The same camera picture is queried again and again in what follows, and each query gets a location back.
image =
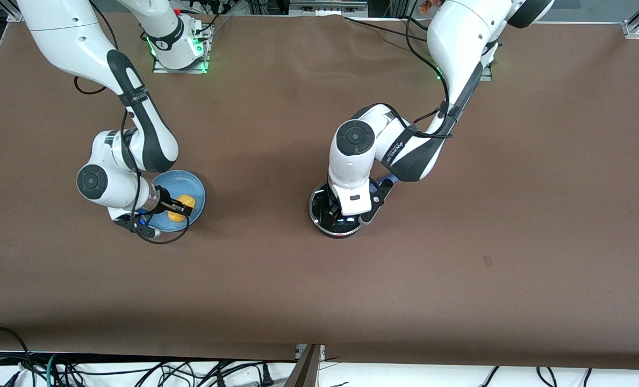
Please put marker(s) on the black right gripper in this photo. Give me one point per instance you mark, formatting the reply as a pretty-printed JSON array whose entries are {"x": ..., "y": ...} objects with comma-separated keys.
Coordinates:
[{"x": 165, "y": 200}]

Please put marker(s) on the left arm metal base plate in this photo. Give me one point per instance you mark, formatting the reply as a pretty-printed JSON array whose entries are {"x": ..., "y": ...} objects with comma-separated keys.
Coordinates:
[{"x": 486, "y": 75}]

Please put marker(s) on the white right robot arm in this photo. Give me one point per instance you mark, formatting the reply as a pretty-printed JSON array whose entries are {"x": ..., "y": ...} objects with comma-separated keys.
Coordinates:
[{"x": 61, "y": 32}]

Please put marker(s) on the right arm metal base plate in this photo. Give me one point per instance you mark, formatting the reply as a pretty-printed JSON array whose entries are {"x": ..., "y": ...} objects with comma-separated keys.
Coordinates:
[{"x": 179, "y": 70}]

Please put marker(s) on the blue round plate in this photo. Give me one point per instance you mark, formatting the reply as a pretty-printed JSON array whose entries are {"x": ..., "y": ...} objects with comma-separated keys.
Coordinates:
[{"x": 196, "y": 192}]

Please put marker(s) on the aluminium profile post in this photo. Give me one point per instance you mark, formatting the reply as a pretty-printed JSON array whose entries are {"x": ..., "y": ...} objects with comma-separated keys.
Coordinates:
[{"x": 308, "y": 371}]

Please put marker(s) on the aluminium corner bracket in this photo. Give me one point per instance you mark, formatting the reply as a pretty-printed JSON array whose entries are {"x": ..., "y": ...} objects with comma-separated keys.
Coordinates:
[
  {"x": 633, "y": 28},
  {"x": 13, "y": 16}
]

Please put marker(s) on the black power plug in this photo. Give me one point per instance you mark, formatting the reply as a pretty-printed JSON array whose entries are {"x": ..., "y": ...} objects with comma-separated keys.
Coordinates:
[{"x": 267, "y": 376}]

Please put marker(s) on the yellow potato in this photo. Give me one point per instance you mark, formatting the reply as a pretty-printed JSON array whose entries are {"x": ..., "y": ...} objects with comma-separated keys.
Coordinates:
[{"x": 175, "y": 217}]

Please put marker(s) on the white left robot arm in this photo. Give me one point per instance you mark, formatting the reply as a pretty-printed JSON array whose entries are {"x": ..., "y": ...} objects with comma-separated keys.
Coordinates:
[{"x": 459, "y": 37}]

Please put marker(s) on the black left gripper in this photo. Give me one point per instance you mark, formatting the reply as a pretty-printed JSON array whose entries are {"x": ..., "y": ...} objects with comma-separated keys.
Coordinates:
[{"x": 332, "y": 215}]

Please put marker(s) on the brown table mat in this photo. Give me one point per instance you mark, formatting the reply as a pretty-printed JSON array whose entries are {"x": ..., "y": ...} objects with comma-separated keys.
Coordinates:
[{"x": 298, "y": 295}]

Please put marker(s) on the orange background object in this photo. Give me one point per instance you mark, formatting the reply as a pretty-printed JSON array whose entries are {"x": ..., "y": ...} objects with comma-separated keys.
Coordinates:
[{"x": 424, "y": 6}]

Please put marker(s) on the glass lid with blue knob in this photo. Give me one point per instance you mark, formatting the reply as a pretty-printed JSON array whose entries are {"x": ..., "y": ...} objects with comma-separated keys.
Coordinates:
[{"x": 317, "y": 207}]

